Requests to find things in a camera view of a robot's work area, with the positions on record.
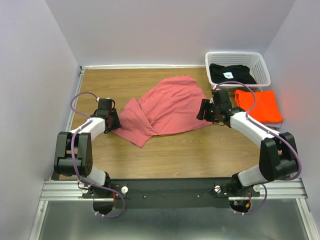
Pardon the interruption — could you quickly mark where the pink t shirt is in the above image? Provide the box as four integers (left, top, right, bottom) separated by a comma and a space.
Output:
113, 76, 212, 148

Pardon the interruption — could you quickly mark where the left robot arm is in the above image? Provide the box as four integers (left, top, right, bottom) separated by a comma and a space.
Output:
53, 98, 121, 198

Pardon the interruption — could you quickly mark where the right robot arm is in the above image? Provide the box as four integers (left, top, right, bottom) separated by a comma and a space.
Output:
196, 89, 301, 196

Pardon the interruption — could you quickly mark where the black t shirt in basket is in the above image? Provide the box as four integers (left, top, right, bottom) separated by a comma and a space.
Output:
209, 63, 257, 85

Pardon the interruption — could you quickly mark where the folded orange t shirt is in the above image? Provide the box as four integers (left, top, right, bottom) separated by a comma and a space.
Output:
234, 89, 283, 124

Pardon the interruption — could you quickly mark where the white plastic laundry basket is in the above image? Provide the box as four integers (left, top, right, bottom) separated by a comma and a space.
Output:
205, 51, 271, 91

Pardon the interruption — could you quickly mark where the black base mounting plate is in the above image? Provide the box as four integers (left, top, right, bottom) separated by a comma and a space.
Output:
82, 176, 261, 210

